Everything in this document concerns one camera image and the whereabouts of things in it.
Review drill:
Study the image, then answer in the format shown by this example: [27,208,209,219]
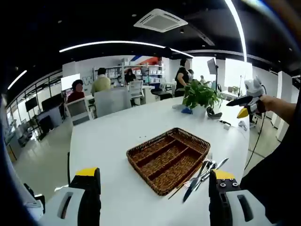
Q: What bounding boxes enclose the white mesh office chair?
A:
[128,80,145,106]

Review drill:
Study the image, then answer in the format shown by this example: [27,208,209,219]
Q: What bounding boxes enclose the green potted plant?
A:
[182,79,224,118]

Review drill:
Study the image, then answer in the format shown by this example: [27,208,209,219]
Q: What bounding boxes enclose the linear ceiling light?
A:
[224,0,247,62]
[58,40,194,58]
[7,70,28,90]

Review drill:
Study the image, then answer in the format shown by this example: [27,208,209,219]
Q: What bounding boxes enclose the black television on stand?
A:
[24,97,40,118]

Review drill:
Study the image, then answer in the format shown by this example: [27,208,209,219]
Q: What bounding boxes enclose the steel table knife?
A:
[182,162,207,203]
[215,157,229,170]

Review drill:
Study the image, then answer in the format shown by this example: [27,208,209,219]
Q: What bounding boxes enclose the person's right hand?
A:
[257,95,275,114]

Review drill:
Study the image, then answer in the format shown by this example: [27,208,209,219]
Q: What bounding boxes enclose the light panel on tripod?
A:
[206,57,220,92]

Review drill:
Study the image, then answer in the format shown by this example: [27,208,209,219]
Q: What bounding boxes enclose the white frame office chair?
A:
[65,97,92,126]

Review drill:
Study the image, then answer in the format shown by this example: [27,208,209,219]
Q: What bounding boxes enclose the person's black clothing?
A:
[239,93,301,226]

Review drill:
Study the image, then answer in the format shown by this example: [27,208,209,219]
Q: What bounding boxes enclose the black office chair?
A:
[150,82,174,101]

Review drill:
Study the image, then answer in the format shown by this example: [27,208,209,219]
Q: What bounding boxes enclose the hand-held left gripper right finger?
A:
[208,169,273,226]

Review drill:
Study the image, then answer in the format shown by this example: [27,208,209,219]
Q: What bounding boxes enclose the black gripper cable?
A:
[243,86,268,171]

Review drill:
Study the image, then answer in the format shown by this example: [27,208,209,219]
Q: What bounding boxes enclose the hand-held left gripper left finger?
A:
[39,167,102,226]

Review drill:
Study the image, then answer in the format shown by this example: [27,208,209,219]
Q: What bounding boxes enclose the shelf with white boxes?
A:
[93,62,165,85]

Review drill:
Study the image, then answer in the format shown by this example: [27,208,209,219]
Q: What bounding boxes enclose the black monitor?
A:
[41,93,63,111]

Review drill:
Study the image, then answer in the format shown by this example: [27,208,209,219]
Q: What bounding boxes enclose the black and white device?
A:
[23,183,46,215]

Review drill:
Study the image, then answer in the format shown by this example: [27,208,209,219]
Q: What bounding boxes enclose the white display screen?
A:
[60,73,81,91]

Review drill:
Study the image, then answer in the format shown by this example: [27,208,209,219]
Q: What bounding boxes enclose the grey desk partition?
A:
[93,87,132,118]

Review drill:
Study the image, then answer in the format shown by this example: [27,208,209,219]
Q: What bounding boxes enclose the ceiling air conditioner unit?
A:
[133,8,189,33]

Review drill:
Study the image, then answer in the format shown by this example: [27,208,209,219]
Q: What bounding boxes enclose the black curved headset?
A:
[206,106,223,120]

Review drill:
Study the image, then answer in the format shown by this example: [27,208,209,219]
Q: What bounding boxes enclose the brown wicker utensil storage tray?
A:
[126,127,212,197]

